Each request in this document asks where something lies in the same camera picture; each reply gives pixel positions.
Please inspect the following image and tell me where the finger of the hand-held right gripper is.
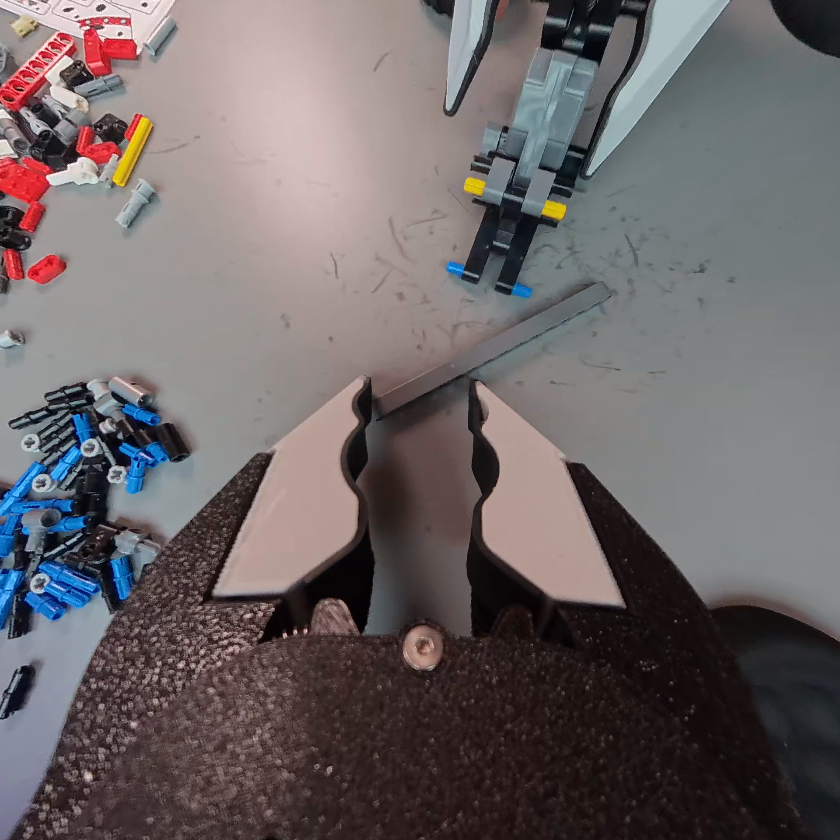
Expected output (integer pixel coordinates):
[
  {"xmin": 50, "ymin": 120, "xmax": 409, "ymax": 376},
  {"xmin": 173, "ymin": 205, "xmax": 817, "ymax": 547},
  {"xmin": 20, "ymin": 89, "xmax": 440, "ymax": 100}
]
[
  {"xmin": 580, "ymin": 0, "xmax": 731, "ymax": 180},
  {"xmin": 442, "ymin": 0, "xmax": 504, "ymax": 118}
]

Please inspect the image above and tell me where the light grey toy pin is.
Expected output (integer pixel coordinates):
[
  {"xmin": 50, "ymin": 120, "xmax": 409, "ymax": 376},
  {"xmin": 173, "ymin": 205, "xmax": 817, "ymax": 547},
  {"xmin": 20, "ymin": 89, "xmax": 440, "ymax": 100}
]
[{"xmin": 116, "ymin": 180, "xmax": 158, "ymax": 229}]

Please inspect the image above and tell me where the black toy brick assembly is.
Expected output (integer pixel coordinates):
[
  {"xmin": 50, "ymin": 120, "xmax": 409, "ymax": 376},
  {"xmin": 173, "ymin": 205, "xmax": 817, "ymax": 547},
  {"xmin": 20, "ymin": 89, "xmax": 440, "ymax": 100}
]
[{"xmin": 447, "ymin": 0, "xmax": 651, "ymax": 297}]

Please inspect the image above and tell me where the grey desk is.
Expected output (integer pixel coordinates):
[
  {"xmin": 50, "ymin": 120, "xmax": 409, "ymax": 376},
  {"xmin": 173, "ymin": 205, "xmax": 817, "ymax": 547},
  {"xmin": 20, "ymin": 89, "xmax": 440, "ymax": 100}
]
[{"xmin": 0, "ymin": 0, "xmax": 840, "ymax": 840}]

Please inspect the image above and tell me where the single black toy pin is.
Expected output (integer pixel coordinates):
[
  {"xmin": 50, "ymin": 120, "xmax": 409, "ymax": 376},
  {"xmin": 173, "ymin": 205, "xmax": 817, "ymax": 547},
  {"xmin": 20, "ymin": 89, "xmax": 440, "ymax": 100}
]
[{"xmin": 0, "ymin": 664, "xmax": 35, "ymax": 720}]

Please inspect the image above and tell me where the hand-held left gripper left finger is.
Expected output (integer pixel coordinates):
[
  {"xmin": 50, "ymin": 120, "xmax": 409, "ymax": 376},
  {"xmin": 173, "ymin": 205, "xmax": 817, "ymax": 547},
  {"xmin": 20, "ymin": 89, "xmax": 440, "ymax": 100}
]
[{"xmin": 210, "ymin": 375, "xmax": 376, "ymax": 632}]

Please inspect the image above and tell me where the printed instruction sheet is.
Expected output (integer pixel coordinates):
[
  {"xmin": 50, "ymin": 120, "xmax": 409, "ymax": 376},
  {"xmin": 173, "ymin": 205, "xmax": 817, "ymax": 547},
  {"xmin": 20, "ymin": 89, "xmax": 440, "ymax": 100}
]
[{"xmin": 13, "ymin": 0, "xmax": 177, "ymax": 38}]

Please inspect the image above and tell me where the pile of red black bricks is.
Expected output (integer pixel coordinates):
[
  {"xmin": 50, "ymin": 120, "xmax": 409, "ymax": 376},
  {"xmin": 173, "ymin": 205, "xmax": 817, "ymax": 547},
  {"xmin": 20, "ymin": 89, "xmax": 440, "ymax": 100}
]
[{"xmin": 0, "ymin": 26, "xmax": 132, "ymax": 294}]

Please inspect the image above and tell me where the dark cloth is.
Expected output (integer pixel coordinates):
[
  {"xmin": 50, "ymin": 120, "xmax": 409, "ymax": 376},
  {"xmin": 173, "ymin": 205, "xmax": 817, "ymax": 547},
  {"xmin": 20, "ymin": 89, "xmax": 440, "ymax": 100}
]
[{"xmin": 710, "ymin": 604, "xmax": 840, "ymax": 840}]

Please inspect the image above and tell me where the pile of blue black pins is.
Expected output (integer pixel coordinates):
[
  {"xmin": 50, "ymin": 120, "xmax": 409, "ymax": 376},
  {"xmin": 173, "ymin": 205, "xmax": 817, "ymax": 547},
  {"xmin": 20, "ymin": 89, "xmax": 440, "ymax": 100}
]
[{"xmin": 0, "ymin": 375, "xmax": 192, "ymax": 641}]

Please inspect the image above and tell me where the black rubber tyre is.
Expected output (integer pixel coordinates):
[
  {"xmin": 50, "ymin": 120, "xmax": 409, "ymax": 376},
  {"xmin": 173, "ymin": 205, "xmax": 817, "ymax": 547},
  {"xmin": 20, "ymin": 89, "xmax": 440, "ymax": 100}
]
[{"xmin": 766, "ymin": 0, "xmax": 840, "ymax": 57}]

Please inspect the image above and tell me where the yellow toy axle piece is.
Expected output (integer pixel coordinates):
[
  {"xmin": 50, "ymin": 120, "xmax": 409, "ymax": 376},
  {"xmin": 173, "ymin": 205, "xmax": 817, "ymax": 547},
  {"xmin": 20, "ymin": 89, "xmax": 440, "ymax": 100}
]
[{"xmin": 112, "ymin": 119, "xmax": 154, "ymax": 189}]

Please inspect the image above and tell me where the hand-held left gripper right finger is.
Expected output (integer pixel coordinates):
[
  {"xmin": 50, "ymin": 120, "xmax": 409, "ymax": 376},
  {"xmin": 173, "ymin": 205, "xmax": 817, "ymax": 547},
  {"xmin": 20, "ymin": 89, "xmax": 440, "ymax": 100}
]
[{"xmin": 466, "ymin": 379, "xmax": 626, "ymax": 635}]

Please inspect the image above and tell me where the long dark grey bar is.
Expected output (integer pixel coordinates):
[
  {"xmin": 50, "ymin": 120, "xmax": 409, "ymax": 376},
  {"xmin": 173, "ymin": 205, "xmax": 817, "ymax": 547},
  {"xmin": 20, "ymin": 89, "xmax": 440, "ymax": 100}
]
[{"xmin": 373, "ymin": 281, "xmax": 613, "ymax": 418}]

